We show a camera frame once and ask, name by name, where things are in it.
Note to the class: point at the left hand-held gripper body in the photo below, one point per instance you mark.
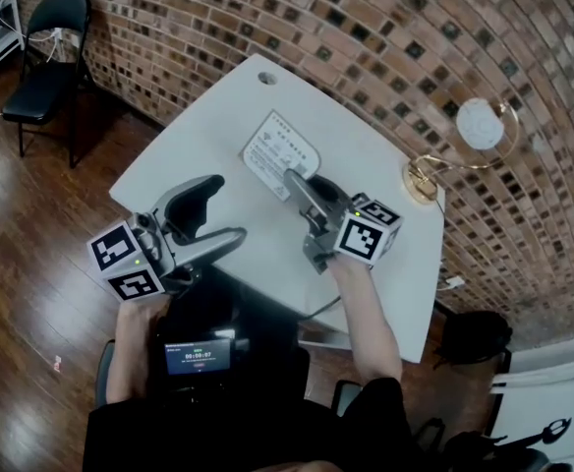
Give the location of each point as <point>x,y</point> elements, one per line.
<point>115,251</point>

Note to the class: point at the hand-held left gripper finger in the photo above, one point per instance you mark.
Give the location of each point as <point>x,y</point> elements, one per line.
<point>193,199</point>
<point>213,244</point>

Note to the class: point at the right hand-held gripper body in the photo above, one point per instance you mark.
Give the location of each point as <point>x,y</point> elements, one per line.
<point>361,236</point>

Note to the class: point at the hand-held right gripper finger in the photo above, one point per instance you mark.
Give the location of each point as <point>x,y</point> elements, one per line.
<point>299,187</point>
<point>333,194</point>

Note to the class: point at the white printed table card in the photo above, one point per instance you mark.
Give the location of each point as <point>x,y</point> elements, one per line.
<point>272,145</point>

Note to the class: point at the person's right forearm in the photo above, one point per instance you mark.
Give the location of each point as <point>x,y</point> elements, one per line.
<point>365,322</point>

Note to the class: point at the person's left forearm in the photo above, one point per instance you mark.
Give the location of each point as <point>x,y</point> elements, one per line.
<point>130,342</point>

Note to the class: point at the white table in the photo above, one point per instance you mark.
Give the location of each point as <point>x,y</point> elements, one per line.
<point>208,131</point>

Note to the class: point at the black chest-mounted screen device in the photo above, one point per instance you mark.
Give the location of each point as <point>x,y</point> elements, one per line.
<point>196,357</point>

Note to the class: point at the small red floor scrap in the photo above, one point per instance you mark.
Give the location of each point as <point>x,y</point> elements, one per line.
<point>57,363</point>

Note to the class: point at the black backpack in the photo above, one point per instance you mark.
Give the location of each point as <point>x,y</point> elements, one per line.
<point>474,337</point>

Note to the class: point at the gold lamp with white globe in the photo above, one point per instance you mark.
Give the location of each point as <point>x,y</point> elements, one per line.
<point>478,123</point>

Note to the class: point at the black folding chair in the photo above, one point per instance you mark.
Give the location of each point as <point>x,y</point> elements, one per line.
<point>41,96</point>

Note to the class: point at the person's black clothing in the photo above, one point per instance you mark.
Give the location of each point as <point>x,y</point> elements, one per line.
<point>243,426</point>

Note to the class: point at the white panel with black drawing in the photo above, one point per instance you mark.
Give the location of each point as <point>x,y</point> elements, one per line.
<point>552,401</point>

